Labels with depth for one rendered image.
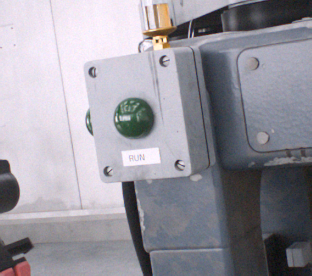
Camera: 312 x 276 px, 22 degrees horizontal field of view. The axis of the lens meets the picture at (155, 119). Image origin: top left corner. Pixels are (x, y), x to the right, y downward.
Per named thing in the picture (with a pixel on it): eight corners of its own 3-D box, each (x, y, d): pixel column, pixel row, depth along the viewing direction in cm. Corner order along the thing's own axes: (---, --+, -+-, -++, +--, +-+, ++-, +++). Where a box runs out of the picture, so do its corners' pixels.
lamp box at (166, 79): (100, 184, 58) (81, 62, 58) (129, 173, 62) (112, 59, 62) (192, 176, 55) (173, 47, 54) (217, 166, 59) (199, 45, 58)
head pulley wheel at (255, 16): (209, 40, 70) (205, 12, 70) (244, 38, 78) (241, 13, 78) (307, 24, 66) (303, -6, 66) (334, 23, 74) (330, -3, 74)
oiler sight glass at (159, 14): (138, 31, 63) (131, -12, 63) (152, 31, 65) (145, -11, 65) (166, 26, 62) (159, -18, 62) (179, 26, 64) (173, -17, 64)
